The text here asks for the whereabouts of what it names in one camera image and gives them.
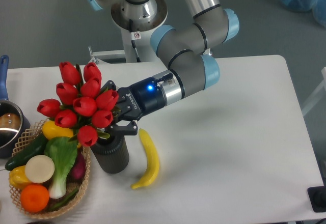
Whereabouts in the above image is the blue handled saucepan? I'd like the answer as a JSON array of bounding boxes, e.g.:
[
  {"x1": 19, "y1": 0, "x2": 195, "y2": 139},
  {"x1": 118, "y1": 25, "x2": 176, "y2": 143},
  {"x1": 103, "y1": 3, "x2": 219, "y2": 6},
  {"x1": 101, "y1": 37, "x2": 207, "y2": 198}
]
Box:
[{"x1": 0, "y1": 54, "x2": 31, "y2": 159}]

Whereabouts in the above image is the green bok choy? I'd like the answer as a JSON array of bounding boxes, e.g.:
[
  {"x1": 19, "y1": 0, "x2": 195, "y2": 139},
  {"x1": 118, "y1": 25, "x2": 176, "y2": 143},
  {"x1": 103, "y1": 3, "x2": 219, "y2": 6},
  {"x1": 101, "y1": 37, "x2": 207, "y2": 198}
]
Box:
[{"x1": 44, "y1": 137, "x2": 77, "y2": 199}]

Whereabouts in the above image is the dark grey ribbed vase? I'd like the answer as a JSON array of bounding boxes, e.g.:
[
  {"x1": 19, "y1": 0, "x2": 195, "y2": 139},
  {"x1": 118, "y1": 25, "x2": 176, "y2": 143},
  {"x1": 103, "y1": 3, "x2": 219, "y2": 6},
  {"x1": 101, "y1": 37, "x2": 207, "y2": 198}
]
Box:
[{"x1": 91, "y1": 136, "x2": 129, "y2": 174}]

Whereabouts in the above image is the yellow banana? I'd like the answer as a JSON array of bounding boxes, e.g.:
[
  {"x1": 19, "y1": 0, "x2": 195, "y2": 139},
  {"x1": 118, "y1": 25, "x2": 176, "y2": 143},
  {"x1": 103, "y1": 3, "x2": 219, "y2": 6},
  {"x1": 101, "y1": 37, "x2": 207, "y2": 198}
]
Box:
[{"x1": 130, "y1": 129, "x2": 160, "y2": 189}]

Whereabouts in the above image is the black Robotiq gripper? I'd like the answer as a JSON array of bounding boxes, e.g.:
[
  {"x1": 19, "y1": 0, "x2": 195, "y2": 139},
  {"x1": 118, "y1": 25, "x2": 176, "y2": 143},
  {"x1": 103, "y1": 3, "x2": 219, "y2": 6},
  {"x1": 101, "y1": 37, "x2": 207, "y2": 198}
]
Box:
[{"x1": 100, "y1": 80, "x2": 167, "y2": 136}]

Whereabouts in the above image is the white round radish slice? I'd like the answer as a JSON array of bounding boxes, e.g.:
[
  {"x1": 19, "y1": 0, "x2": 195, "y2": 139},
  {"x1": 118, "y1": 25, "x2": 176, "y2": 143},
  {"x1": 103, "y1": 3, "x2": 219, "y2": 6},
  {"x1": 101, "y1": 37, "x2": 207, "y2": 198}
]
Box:
[{"x1": 25, "y1": 155, "x2": 55, "y2": 183}]

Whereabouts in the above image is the yellow bell pepper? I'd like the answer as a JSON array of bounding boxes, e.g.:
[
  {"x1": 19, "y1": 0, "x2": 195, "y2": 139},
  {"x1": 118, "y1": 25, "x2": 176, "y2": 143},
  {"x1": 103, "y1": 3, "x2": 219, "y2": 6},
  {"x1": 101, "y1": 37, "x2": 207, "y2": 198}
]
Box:
[{"x1": 9, "y1": 165, "x2": 32, "y2": 189}]

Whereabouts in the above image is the white frame at right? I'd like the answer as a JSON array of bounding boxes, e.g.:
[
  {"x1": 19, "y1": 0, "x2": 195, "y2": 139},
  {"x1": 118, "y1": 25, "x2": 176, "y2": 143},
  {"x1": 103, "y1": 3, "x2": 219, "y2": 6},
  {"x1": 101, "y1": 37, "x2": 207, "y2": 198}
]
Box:
[{"x1": 301, "y1": 67, "x2": 325, "y2": 116}]

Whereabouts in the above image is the purple red onion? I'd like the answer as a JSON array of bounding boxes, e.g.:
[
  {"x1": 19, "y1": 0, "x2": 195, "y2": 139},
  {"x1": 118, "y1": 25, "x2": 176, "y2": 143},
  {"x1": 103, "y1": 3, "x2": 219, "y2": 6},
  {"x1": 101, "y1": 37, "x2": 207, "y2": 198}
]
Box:
[{"x1": 70, "y1": 151, "x2": 86, "y2": 180}]

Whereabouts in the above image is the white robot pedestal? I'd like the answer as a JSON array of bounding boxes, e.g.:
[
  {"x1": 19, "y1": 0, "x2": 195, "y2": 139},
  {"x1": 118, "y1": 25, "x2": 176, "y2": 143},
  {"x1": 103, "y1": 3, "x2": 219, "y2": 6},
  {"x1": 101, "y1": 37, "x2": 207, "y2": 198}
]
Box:
[{"x1": 89, "y1": 0, "x2": 168, "y2": 64}]

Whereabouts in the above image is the dark green cucumber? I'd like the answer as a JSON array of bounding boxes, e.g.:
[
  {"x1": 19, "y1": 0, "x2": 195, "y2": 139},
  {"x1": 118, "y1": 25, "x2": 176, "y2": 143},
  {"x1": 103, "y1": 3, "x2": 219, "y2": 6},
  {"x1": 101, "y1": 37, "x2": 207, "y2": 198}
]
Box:
[{"x1": 5, "y1": 132, "x2": 48, "y2": 171}]

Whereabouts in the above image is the black device at table edge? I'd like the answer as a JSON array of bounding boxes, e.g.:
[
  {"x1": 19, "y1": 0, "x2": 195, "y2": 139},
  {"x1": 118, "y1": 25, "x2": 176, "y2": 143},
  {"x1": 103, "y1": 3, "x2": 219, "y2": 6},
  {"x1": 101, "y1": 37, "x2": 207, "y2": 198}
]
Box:
[{"x1": 307, "y1": 186, "x2": 325, "y2": 213}]

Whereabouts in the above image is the dark green chili pepper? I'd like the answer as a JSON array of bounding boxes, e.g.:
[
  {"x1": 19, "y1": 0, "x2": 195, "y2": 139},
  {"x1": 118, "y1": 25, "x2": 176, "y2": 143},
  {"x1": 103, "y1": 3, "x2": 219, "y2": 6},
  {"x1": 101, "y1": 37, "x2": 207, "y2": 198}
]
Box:
[{"x1": 47, "y1": 188, "x2": 79, "y2": 212}]

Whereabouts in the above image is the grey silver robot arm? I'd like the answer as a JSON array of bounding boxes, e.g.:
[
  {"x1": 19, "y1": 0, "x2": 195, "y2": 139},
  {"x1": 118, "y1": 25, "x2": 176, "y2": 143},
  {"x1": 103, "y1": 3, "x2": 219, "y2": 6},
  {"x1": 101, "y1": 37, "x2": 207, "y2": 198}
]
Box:
[{"x1": 88, "y1": 0, "x2": 239, "y2": 135}]

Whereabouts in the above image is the yellow squash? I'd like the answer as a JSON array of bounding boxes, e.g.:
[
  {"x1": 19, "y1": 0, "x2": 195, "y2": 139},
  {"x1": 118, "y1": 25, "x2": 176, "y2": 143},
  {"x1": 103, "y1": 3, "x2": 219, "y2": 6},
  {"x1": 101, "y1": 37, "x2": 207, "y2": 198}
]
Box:
[{"x1": 42, "y1": 121, "x2": 74, "y2": 140}]

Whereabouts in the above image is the orange fruit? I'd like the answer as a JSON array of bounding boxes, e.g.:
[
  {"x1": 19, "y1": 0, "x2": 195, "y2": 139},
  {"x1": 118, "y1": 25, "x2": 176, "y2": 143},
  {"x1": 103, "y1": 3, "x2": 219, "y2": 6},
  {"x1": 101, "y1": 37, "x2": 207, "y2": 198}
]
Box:
[{"x1": 20, "y1": 184, "x2": 49, "y2": 213}]

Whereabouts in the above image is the woven wicker basket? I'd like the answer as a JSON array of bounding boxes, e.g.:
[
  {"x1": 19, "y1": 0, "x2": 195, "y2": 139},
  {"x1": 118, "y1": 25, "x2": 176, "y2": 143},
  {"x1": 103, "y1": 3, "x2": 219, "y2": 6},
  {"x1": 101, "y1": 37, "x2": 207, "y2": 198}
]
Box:
[{"x1": 9, "y1": 120, "x2": 91, "y2": 220}]

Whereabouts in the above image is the red tulip bouquet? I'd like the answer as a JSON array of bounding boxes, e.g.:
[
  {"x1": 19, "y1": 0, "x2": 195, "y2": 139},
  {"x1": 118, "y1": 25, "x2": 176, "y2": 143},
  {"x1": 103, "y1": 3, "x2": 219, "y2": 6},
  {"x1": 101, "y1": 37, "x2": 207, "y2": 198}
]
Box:
[{"x1": 37, "y1": 62, "x2": 119, "y2": 147}]

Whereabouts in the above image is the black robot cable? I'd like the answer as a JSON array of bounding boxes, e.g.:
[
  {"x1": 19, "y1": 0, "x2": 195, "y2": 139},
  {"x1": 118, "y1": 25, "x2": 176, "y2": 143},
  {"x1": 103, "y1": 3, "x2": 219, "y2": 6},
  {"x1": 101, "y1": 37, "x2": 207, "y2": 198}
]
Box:
[{"x1": 128, "y1": 19, "x2": 141, "y2": 63}]

